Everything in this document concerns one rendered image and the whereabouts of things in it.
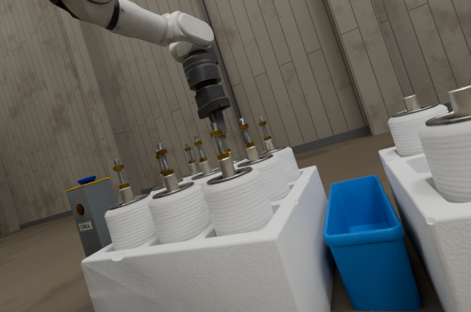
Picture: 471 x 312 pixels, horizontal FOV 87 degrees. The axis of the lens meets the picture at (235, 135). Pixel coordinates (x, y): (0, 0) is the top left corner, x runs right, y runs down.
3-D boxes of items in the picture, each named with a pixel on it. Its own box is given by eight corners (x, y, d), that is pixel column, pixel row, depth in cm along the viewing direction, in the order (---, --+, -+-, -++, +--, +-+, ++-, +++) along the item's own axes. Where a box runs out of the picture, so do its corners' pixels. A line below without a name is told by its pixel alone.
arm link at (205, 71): (190, 121, 69) (178, 80, 69) (220, 114, 74) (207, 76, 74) (209, 109, 58) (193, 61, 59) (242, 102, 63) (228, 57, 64)
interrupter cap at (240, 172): (233, 183, 34) (231, 178, 34) (198, 189, 39) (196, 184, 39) (262, 167, 40) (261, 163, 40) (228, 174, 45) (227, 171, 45)
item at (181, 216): (218, 266, 50) (191, 181, 51) (240, 284, 42) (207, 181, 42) (172, 293, 46) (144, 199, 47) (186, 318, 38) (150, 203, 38)
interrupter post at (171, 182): (179, 189, 46) (174, 172, 46) (182, 190, 44) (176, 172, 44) (166, 194, 45) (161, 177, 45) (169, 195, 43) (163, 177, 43)
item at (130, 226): (177, 270, 55) (153, 191, 56) (183, 289, 46) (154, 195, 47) (132, 292, 52) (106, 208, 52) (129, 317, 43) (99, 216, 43)
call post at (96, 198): (123, 320, 55) (83, 186, 56) (103, 319, 58) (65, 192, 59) (147, 298, 62) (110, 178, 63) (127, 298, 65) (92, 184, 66)
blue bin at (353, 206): (433, 314, 33) (404, 228, 34) (346, 314, 38) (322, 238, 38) (392, 221, 61) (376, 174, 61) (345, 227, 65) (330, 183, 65)
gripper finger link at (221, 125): (217, 135, 65) (209, 113, 65) (227, 132, 66) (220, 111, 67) (220, 134, 63) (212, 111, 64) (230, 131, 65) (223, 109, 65)
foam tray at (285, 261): (324, 388, 29) (275, 237, 29) (107, 357, 45) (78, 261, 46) (338, 232, 64) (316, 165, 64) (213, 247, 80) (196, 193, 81)
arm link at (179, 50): (199, 62, 60) (185, 18, 61) (174, 80, 67) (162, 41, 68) (230, 64, 69) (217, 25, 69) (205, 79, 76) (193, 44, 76)
